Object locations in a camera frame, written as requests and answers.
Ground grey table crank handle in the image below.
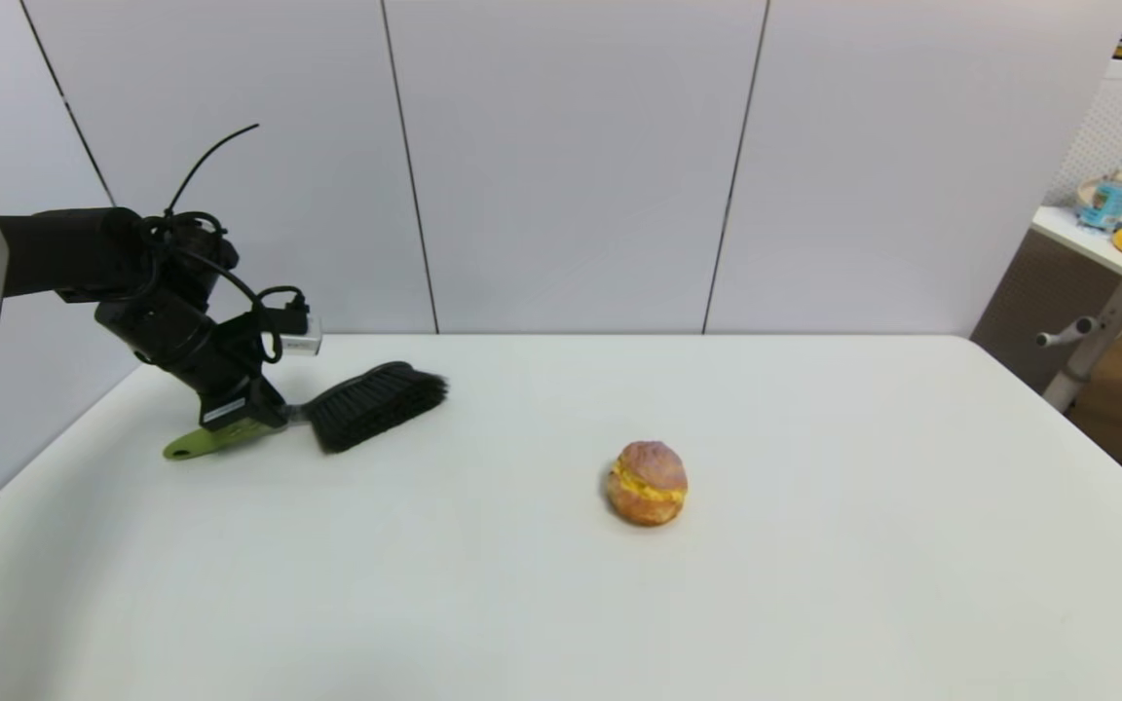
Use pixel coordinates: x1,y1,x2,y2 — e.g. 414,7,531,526
1037,315,1104,351

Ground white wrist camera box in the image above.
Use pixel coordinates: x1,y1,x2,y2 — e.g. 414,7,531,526
278,312,324,357

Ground green-handled black bristle brush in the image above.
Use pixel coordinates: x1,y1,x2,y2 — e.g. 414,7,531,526
163,361,450,461

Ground white side table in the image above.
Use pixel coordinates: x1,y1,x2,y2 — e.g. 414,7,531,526
1030,205,1122,414

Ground clear plastic water bottle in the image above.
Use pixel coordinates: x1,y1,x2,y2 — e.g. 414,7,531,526
1079,154,1122,233

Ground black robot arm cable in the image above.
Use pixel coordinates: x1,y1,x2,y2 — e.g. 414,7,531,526
137,123,312,365

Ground cream puff bread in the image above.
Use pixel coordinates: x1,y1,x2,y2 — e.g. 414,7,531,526
605,440,690,528

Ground beige plate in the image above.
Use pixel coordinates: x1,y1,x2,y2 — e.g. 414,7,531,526
1076,177,1122,226

